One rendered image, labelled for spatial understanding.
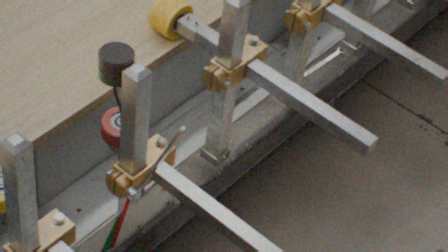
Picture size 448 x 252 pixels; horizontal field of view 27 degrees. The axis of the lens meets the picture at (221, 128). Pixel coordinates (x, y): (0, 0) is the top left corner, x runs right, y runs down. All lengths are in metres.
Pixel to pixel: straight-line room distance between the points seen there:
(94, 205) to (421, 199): 1.27
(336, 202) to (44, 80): 1.29
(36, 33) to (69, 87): 0.17
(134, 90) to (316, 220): 1.35
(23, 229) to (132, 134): 0.25
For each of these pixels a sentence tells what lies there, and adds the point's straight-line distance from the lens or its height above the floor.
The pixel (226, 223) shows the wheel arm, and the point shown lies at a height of 0.86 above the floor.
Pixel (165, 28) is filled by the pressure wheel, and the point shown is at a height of 0.95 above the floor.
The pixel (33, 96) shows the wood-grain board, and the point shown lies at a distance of 1.74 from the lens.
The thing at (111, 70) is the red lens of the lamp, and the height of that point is 1.10.
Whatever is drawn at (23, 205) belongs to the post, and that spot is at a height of 1.00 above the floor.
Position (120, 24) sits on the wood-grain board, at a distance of 1.89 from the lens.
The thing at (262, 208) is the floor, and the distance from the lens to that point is 2.75.
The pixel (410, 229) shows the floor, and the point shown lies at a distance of 2.81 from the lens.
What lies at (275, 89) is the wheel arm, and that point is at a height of 0.95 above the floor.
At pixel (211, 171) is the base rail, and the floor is 0.70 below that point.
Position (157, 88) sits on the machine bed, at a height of 0.73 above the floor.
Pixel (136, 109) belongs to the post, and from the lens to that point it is 1.53.
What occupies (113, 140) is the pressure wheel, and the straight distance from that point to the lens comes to 1.68.
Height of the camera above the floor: 2.13
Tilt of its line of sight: 46 degrees down
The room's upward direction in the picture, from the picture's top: 8 degrees clockwise
